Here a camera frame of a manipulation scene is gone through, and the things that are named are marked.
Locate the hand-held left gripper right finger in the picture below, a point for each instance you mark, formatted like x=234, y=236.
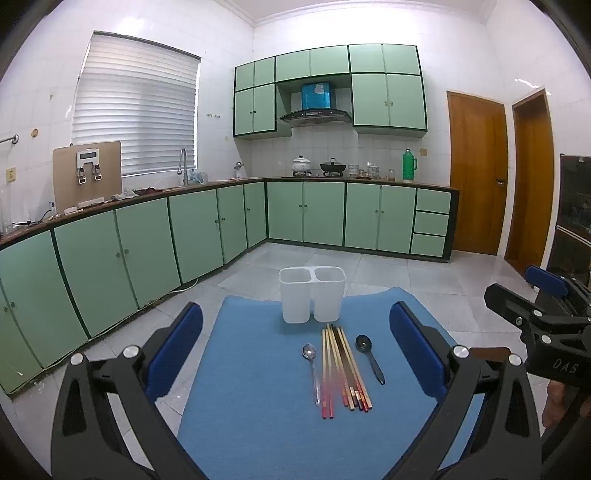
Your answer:
x=415, y=350

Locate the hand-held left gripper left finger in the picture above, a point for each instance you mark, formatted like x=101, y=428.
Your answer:
x=178, y=346

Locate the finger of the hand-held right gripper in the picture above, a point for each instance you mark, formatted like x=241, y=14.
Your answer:
x=508, y=302
x=547, y=281

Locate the black plastic spoon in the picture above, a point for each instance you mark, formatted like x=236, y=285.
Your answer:
x=364, y=343

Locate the bundle of chopsticks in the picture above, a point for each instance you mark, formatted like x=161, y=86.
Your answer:
x=333, y=364

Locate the metal spoon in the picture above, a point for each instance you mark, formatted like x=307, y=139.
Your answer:
x=309, y=352

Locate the white two-compartment utensil holder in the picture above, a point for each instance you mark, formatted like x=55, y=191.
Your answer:
x=300, y=300

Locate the person's right hand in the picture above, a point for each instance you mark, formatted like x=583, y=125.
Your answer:
x=558, y=406

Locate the black glass cabinet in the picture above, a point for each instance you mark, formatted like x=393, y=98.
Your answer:
x=572, y=221

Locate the blue table mat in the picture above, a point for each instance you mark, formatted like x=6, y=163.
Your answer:
x=258, y=392

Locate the green cabinet drawer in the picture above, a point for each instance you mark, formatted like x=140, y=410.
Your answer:
x=434, y=201
x=428, y=244
x=431, y=223

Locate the narrow brown wooden door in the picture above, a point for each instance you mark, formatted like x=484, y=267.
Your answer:
x=531, y=184

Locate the green lower kitchen cabinets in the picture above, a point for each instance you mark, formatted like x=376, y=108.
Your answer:
x=194, y=235

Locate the wide brown wooden door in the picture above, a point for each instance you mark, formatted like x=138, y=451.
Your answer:
x=475, y=175

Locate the crumpled cloth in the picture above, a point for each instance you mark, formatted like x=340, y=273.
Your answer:
x=134, y=194

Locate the green thermos flask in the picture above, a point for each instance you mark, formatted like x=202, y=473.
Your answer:
x=408, y=166

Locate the dark brown kitchen countertop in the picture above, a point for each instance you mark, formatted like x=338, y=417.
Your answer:
x=221, y=183

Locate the glass seasoning jar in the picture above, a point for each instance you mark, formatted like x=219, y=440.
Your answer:
x=373, y=172

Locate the chrome sink faucet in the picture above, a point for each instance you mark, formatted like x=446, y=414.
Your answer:
x=183, y=161

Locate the cardboard board with device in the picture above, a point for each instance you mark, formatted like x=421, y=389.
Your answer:
x=64, y=180

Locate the black wok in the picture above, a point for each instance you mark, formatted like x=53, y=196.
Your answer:
x=332, y=167

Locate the white device with clips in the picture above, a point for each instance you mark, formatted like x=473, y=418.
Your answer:
x=88, y=159

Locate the white cooking pot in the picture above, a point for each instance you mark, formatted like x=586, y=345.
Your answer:
x=301, y=165

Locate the white window blind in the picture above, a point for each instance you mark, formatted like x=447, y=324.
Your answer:
x=138, y=106

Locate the black range hood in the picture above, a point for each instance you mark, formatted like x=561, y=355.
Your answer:
x=316, y=117

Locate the blue-wrapped hood chimney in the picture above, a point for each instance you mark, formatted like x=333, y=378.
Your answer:
x=316, y=94

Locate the green upper wall cabinets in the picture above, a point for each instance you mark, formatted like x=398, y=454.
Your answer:
x=369, y=101

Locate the chrome towel rail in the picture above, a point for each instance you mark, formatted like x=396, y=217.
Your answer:
x=9, y=140

